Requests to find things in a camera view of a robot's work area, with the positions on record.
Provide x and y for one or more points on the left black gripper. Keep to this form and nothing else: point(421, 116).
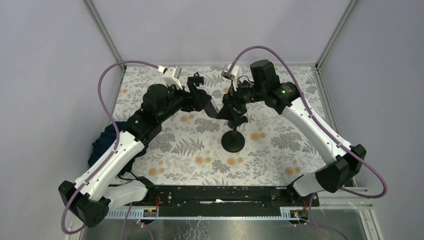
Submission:
point(193, 93)

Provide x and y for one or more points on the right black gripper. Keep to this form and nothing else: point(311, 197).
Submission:
point(228, 113)

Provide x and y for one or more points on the lilac-cased phone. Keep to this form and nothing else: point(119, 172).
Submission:
point(210, 108)

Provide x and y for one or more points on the black round-base phone stand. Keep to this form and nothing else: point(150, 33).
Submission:
point(233, 141)

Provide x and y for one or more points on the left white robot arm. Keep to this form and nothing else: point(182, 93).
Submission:
point(90, 197)

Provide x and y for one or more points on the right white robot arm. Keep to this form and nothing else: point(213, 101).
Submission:
point(342, 160)

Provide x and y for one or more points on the far black round-base stand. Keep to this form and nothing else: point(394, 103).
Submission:
point(196, 79)

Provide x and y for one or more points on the floral table mat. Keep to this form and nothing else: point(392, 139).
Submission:
point(188, 150)

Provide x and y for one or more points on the dark blue cloth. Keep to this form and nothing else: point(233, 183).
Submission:
point(104, 142)

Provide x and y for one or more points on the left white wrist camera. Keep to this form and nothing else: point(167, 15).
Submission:
point(171, 76)

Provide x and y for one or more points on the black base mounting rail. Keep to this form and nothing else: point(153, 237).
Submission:
point(223, 201)

